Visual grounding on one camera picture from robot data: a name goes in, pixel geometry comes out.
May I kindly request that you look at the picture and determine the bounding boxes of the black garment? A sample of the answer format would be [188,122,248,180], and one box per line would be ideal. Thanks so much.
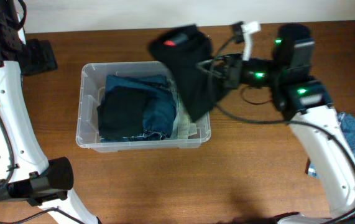
[148,24,229,122]
[97,86,147,141]

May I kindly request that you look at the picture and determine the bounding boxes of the light grey jeans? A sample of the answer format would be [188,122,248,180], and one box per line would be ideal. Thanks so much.
[168,79,198,140]

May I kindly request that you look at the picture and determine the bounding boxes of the dark blue jeans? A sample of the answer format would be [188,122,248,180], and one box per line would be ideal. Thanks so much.
[100,75,176,142]

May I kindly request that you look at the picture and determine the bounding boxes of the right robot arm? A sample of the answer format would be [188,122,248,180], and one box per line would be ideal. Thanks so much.
[197,22,355,223]

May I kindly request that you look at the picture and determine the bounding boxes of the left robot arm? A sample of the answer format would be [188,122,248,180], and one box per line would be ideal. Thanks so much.
[0,0,99,223]

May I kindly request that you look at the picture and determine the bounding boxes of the clear plastic storage bin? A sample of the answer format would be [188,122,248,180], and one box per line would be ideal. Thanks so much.
[75,61,211,152]

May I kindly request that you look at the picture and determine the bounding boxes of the right black camera cable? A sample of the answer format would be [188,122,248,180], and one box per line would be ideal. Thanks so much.
[206,21,355,224]

